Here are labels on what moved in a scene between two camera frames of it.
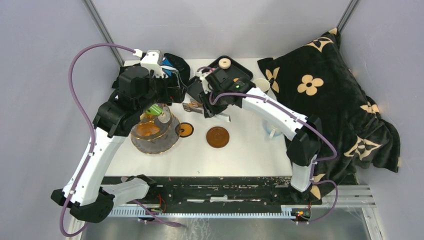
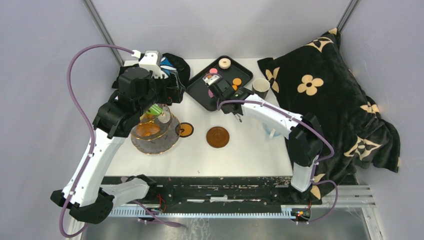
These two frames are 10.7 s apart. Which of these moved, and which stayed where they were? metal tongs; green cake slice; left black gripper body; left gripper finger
Moved: metal tongs
Stayed: left gripper finger; left black gripper body; green cake slice
